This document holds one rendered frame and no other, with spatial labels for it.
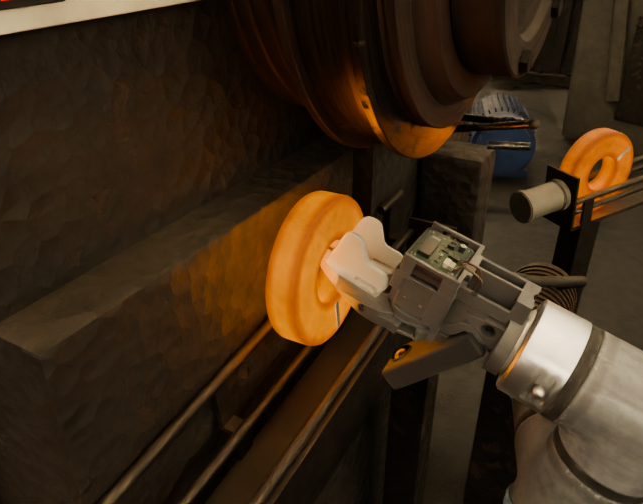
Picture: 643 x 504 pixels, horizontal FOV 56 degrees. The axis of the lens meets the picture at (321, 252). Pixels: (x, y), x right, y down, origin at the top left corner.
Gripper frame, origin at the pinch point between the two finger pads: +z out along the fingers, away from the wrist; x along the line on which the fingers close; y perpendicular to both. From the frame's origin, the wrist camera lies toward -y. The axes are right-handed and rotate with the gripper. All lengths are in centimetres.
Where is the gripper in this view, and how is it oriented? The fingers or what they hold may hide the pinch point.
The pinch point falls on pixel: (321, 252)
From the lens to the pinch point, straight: 59.8
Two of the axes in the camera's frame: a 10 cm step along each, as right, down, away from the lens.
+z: -8.4, -4.7, 2.8
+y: 2.3, -7.6, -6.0
